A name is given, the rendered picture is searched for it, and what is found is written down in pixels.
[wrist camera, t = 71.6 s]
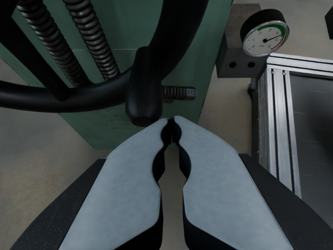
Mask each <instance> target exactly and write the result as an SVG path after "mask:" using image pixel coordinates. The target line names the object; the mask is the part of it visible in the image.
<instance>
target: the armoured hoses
mask: <svg viewBox="0 0 333 250"><path fill-rule="evenodd" d="M62 1H63V2H64V3H65V7H66V9H67V10H69V14H70V16H71V17H72V20H73V22H74V23H75V26H76V27H77V29H78V31H79V33H80V34H81V37H82V39H83V40H84V43H85V44H86V46H87V48H88V49H89V52H90V54H91V56H92V57H93V60H94V61H95V63H96V65H97V67H98V69H99V70H100V73H101V74H102V76H103V78H104V80H105V81H107V80H109V79H112V78H114V77H116V76H118V75H119V74H121V72H120V71H119V68H118V65H117V64H116V61H115V58H114V56H113V53H112V52H111V48H110V45H109V44H108V41H107V39H106V37H105V34H104V32H103V29H102V27H101V24H100V22H99V19H98V17H97V16H96V12H95V11H94V10H93V8H94V6H93V5H92V4H91V3H90V2H91V0H62ZM17 9H18V11H20V12H21V14H22V17H24V18H25V19H26V21H27V23H28V24H30V27H31V29H32V30H34V32H35V35H37V36H38V38H39V40H40V41H42V44H43V45H44V46H45V47H46V50H47V51H49V54H50V55H52V58H53V59H54V60H55V62H56V63H57V65H58V67H60V69H61V71H63V73H64V75H65V76H66V78H68V80H69V82H70V83H71V85H73V88H75V87H83V86H89V85H94V84H95V83H93V82H91V81H90V80H89V78H88V77H87V75H86V73H85V71H84V70H83V68H82V67H81V65H80V63H79V61H78V60H77V58H76V56H75V55H74V53H73V52H72V49H71V48H70V47H69V44H68V43H67V41H66V39H65V38H64V36H63V34H62V33H61V31H60V29H59V28H58V26H57V24H56V23H55V21H54V19H53V17H51V14H50V12H49V11H48V10H47V7H46V5H45V4H43V0H19V2H18V4H17ZM162 88H163V103H164V104H171V103H172V102H173V101H174V100H183V101H193V100H194V99H196V97H197V89H196V88H195V87H192V86H167V85H165V86H164V85H162Z"/></svg>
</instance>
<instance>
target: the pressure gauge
mask: <svg viewBox="0 0 333 250"><path fill-rule="evenodd" d="M289 33H290V30H289V27H288V25H287V24H286V21H285V19H284V16H283V14H282V13H281V12H280V11H279V10H277V9H271V8H270V9H264V10H261V11H258V12H256V13H254V14H253V15H251V16H250V17H249V18H248V19H247V20H246V21H245V22H244V23H243V25H242V27H241V30H240V38H241V42H242V48H243V51H244V52H245V54H247V55H249V56H252V57H262V56H266V55H269V54H271V53H273V52H275V51H276V50H278V49H279V48H280V47H282V46H283V45H284V43H285V42H286V41H287V39H288V37H289ZM282 34H283V35H282ZM279 35H281V36H279ZM276 36H279V37H276ZM274 37H276V38H274ZM271 38H274V39H271ZM264 39H267V40H269V39H271V40H269V41H267V42H266V43H264V42H263V40H264Z"/></svg>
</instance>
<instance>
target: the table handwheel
mask: <svg viewBox="0 0 333 250"><path fill-rule="evenodd" d="M18 2H19V0H0V42H1V43H2V44H3V45H4V46H5V47H6V48H7V49H8V50H9V51H10V52H11V53H12V54H13V55H14V56H15V57H16V58H17V59H18V60H19V61H20V62H21V63H23V64H24V65H25V66H26V67H27V68H28V69H29V70H30V71H31V72H32V73H33V74H34V75H35V76H36V78H37V79H38V80H39V81H40V82H41V83H42V84H43V85H44V86H45V88H44V87H34V86H27V85H21V84H15V83H10V82H6V81H1V80H0V107H3V108H9V109H15V110H23V111H31V112H42V113H78V112H88V111H95V110H101V109H106V108H110V107H114V106H117V105H120V104H123V103H125V100H126V90H127V86H128V82H129V77H130V73H131V69H132V66H131V67H130V68H128V69H127V70H126V71H124V72H123V73H121V74H119V75H118V76H116V77H114V78H112V79H109V80H107V81H104V82H101V83H97V84H94V85H89V86H83V87H75V88H68V86H67V85H66V84H65V83H64V82H63V81H62V79H61V78H60V77H59V76H58V75H57V74H56V72H55V71H54V70H53V69H52V68H51V67H50V66H49V64H48V63H47V62H46V61H45V60H44V58H43V57H42V56H41V54H40V53H39V52H38V51H37V49H36V48H35V47H34V45H33V44H32V43H31V42H30V40H29V39H28V38H27V36H26V35H25V34H24V33H23V31H22V30H21V29H20V27H19V26H18V25H17V24H16V22H15V21H14V20H13V18H12V17H11V16H12V14H13V12H14V10H15V8H16V6H17V4H18ZM208 2H209V0H163V6H162V11H161V14H160V18H159V22H158V25H157V28H156V30H155V33H154V35H153V37H152V40H151V42H150V44H149V45H148V47H151V48H153V49H155V50H156V51H157V54H158V62H159V66H160V71H161V80H163V79H164V78H165V77H166V76H167V75H168V74H169V73H170V72H171V71H172V70H173V69H174V68H175V67H176V66H177V64H178V63H179V62H180V60H181V59H182V58H183V56H184V55H185V53H186V52H187V50H188V48H189V47H190V45H191V43H192V41H193V39H194V37H195V35H196V33H197V31H198V29H199V26H200V24H201V22H202V19H203V17H204V14H205V11H206V8H207V5H208Z"/></svg>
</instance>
